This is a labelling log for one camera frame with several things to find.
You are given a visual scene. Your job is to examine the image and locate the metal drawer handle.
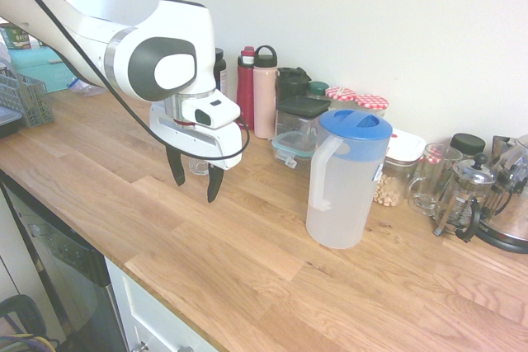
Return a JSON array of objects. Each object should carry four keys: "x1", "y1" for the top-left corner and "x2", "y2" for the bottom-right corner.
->
[{"x1": 138, "y1": 339, "x2": 195, "y2": 352}]

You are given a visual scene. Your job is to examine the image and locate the jar with black lid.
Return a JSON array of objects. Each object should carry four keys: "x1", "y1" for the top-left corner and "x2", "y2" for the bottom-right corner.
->
[{"x1": 449, "y1": 132, "x2": 487, "y2": 162}]

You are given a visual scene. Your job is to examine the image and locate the jar with red checkered lid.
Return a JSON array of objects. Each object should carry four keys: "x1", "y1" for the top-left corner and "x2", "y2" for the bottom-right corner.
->
[
  {"x1": 324, "y1": 86, "x2": 357, "y2": 114},
  {"x1": 353, "y1": 94, "x2": 389, "y2": 120}
]

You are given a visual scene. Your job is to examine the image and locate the clear drinking glass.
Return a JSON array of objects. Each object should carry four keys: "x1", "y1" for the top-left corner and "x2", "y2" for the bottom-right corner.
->
[{"x1": 188, "y1": 157, "x2": 210, "y2": 178}]

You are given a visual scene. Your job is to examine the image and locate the translucent pitcher with blue lid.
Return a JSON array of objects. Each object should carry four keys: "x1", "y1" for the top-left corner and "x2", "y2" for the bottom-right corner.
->
[{"x1": 304, "y1": 109, "x2": 394, "y2": 250}]

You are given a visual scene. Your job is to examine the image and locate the square container with black lid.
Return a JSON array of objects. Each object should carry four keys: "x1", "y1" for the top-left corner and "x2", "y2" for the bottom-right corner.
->
[{"x1": 275, "y1": 95, "x2": 332, "y2": 143}]

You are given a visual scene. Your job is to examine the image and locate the black shaker bottle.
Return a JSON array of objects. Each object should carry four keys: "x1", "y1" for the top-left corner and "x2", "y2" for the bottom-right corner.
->
[{"x1": 275, "y1": 66, "x2": 311, "y2": 106}]

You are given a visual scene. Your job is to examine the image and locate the bottle with dark green lid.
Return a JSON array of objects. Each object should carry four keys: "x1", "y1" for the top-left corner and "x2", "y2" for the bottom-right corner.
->
[{"x1": 307, "y1": 81, "x2": 330, "y2": 101}]

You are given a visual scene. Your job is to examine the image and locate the black bin with cords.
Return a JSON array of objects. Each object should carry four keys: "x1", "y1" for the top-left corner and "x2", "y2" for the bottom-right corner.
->
[{"x1": 0, "y1": 293, "x2": 61, "y2": 352}]

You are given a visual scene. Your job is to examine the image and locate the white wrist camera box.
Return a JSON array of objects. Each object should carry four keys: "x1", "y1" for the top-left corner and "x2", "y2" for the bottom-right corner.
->
[{"x1": 181, "y1": 90, "x2": 242, "y2": 129}]

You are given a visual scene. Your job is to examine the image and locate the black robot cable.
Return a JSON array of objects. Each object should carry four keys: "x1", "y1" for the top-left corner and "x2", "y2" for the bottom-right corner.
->
[{"x1": 0, "y1": 0, "x2": 251, "y2": 162}]

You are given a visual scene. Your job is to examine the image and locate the glass French press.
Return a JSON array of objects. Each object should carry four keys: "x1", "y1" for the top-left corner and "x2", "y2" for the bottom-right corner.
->
[{"x1": 432, "y1": 153, "x2": 512, "y2": 244}]

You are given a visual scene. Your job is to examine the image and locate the stainless black dishwasher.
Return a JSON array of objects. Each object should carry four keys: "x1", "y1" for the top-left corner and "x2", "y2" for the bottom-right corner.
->
[{"x1": 0, "y1": 170, "x2": 127, "y2": 352}]

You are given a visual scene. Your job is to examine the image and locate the black tray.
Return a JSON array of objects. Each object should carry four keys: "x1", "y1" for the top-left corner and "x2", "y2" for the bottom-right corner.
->
[{"x1": 0, "y1": 106, "x2": 21, "y2": 139}]

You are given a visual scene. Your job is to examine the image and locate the grey cutlery basket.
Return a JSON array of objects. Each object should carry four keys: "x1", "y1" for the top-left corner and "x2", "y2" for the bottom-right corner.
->
[{"x1": 0, "y1": 65, "x2": 55, "y2": 129}]

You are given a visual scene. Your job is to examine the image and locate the red water bottle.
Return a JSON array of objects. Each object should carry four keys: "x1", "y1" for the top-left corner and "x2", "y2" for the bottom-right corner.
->
[{"x1": 236, "y1": 45, "x2": 257, "y2": 133}]

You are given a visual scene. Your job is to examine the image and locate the glass container with teal lid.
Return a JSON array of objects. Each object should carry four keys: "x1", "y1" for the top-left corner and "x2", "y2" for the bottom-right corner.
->
[{"x1": 271, "y1": 130, "x2": 318, "y2": 172}]

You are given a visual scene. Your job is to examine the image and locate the green oatmeal cup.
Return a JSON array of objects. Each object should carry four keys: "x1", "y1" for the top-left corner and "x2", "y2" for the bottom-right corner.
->
[{"x1": 0, "y1": 23, "x2": 32, "y2": 51}]

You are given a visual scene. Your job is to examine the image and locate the pink water bottle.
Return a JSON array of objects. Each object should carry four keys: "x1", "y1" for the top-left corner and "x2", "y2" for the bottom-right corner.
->
[{"x1": 252, "y1": 45, "x2": 280, "y2": 140}]

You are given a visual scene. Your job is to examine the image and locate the clear plastic zip bag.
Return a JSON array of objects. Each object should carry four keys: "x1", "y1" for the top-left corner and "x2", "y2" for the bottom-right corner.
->
[{"x1": 65, "y1": 77, "x2": 108, "y2": 100}]

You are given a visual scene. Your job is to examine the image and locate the teal bread box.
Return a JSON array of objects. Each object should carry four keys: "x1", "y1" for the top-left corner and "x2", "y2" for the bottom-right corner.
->
[{"x1": 7, "y1": 47, "x2": 83, "y2": 94}]

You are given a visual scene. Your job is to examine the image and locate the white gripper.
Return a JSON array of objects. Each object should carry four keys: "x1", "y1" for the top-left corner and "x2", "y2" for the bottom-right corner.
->
[{"x1": 148, "y1": 102, "x2": 243, "y2": 204}]

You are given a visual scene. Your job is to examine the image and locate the cereal container white red lid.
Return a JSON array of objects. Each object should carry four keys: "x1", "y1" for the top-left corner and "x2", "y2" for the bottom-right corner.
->
[{"x1": 373, "y1": 127, "x2": 427, "y2": 208}]

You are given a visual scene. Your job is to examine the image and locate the clear glass mug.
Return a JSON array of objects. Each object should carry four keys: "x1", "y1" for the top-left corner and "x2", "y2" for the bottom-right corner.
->
[{"x1": 407, "y1": 143, "x2": 464, "y2": 216}]

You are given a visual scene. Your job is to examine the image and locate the white cabinet drawer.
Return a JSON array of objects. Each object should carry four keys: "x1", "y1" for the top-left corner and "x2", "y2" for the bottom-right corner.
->
[{"x1": 105, "y1": 256, "x2": 215, "y2": 352}]

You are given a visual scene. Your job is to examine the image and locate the steel electric kettle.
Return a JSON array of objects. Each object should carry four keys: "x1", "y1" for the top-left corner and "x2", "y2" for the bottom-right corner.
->
[{"x1": 474, "y1": 134, "x2": 528, "y2": 254}]

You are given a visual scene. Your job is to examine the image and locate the black protein powder tub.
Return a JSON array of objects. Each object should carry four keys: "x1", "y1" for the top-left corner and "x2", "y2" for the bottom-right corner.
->
[{"x1": 214, "y1": 47, "x2": 228, "y2": 100}]

